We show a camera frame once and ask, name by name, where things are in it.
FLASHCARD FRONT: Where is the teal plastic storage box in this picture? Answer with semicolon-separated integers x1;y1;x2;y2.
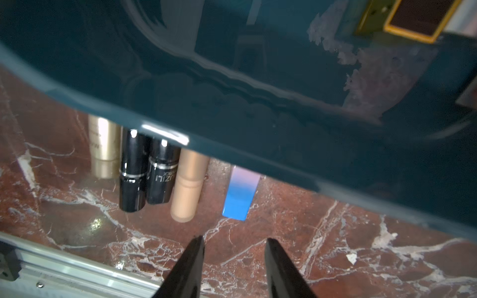
1;1;477;241

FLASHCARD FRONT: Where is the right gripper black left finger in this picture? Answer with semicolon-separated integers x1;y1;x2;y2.
153;236;205;298

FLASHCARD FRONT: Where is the beige lipstick tube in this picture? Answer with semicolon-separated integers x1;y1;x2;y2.
88;114;121;180

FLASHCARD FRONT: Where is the tan lipstick tube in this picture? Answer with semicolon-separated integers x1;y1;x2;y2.
170;149;210;223

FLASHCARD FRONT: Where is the blue pink lipstick tube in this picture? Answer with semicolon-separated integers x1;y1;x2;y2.
222;166;261;221

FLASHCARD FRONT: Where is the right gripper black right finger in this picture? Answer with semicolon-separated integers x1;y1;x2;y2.
265;238;317;298

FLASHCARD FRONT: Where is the aluminium front rail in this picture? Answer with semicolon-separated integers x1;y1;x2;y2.
1;233;160;298

